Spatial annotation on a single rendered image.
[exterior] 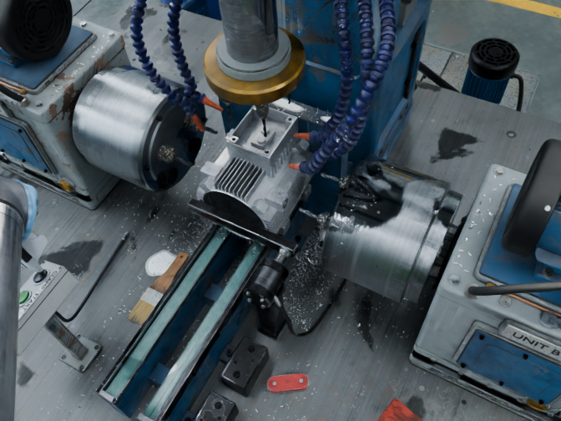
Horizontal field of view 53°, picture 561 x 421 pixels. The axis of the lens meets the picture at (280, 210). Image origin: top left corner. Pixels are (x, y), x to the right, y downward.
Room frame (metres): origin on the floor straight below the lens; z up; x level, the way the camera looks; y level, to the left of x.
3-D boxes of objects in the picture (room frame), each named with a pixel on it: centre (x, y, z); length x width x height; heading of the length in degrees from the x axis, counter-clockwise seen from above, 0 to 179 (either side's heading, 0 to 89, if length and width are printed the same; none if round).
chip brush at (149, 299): (0.62, 0.30, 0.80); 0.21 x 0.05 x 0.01; 147
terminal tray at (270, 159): (0.77, 0.02, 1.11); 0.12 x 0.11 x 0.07; 147
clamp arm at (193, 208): (0.63, 0.08, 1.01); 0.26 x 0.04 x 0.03; 57
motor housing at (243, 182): (0.74, 0.04, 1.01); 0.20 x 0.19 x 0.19; 147
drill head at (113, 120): (0.93, 0.34, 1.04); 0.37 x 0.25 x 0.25; 57
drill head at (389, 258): (0.56, -0.24, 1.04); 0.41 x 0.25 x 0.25; 57
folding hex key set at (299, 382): (0.36, 0.02, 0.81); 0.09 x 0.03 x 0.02; 91
